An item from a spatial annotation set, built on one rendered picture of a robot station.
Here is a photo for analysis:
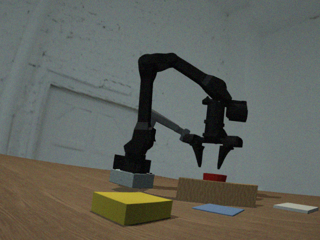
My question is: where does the yellow flat block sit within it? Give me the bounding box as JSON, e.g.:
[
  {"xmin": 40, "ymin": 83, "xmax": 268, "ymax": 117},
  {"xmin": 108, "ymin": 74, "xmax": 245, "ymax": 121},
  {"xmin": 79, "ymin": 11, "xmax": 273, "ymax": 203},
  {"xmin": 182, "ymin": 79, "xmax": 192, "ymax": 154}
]
[{"xmin": 91, "ymin": 192, "xmax": 173, "ymax": 225}]

